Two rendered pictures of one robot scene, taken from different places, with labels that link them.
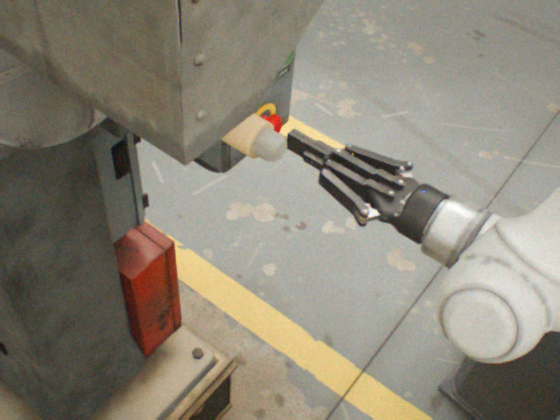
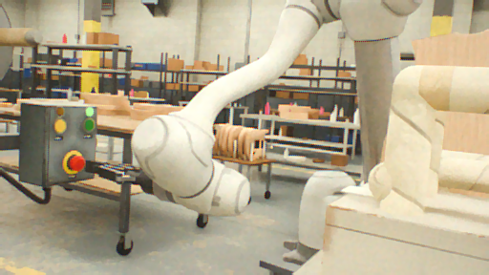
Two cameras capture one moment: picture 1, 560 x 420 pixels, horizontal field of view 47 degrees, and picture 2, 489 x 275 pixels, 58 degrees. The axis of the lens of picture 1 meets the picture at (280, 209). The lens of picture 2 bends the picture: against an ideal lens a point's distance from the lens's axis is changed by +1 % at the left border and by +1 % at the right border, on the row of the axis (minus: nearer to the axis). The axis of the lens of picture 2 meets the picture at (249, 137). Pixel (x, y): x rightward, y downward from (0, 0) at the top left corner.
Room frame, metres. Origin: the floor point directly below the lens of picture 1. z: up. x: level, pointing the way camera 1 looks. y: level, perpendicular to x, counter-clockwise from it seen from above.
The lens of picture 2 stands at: (-0.44, -0.29, 1.18)
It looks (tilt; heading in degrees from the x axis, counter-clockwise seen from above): 6 degrees down; 354
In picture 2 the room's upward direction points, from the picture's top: 4 degrees clockwise
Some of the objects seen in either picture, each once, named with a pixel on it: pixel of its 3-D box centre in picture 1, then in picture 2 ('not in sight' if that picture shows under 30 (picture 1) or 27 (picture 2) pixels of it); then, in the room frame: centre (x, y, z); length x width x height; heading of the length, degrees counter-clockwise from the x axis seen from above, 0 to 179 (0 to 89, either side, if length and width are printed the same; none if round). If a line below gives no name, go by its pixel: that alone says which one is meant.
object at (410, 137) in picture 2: not in sight; (408, 149); (-0.12, -0.44, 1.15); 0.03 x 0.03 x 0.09
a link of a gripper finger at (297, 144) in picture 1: (307, 150); (95, 167); (0.67, -0.03, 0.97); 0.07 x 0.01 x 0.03; 57
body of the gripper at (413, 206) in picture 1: (404, 203); (147, 177); (0.58, -0.16, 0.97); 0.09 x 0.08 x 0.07; 57
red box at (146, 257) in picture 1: (118, 263); not in sight; (0.77, 0.33, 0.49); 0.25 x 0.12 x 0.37; 57
